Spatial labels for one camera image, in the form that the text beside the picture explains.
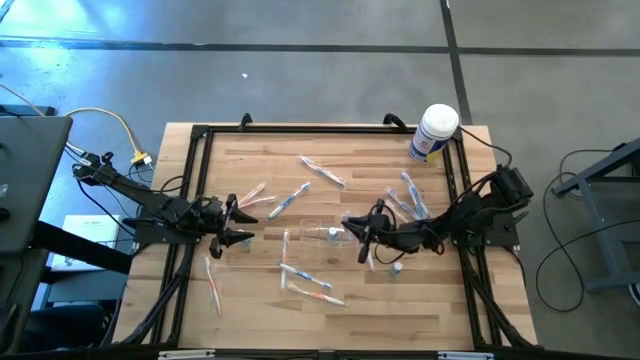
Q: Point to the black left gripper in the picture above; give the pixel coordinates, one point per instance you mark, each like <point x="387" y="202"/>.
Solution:
<point x="210" y="215"/>

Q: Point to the black chair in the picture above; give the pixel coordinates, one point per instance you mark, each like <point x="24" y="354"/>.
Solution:
<point x="65" y="325"/>

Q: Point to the white frame bracket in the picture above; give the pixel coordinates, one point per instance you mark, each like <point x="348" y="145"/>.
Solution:
<point x="186" y="354"/>
<point x="465" y="355"/>

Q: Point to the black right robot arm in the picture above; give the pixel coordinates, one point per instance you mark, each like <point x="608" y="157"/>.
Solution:
<point x="465" y="215"/>

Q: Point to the black desk crossbar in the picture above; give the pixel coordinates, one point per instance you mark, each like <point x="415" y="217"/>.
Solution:
<point x="80" y="247"/>

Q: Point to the clear acrylic organizer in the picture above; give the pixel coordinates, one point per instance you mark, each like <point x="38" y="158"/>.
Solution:
<point x="320" y="241"/>

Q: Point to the black aluminium table frame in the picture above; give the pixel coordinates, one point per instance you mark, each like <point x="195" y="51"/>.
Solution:
<point x="300" y="129"/>

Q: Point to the blue toothbrush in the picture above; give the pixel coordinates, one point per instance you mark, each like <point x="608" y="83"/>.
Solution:
<point x="395" y="197"/>
<point x="305" y="275"/>
<point x="412" y="190"/>
<point x="322" y="171"/>
<point x="288" y="200"/>

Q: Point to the small teal mouthwash bottle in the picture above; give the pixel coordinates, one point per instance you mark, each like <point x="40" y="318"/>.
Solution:
<point x="245" y="243"/>
<point x="333" y="234"/>
<point x="396" y="268"/>

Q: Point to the black frame clamp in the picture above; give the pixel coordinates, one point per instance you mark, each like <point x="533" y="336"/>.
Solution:
<point x="395" y="120"/>
<point x="245" y="121"/>

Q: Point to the blue-grey metal cart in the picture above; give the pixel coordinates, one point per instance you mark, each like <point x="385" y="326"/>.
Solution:
<point x="607" y="220"/>

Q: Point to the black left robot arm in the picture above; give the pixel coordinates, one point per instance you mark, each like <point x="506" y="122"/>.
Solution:
<point x="140" y="195"/>

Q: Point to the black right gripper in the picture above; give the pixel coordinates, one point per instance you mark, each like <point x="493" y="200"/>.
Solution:
<point x="380" y="230"/>

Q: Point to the white-lidded wipes canister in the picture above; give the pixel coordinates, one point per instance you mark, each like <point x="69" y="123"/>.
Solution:
<point x="432" y="132"/>

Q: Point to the white cardboard box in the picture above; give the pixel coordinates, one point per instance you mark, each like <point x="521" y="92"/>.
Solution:
<point x="95" y="230"/>

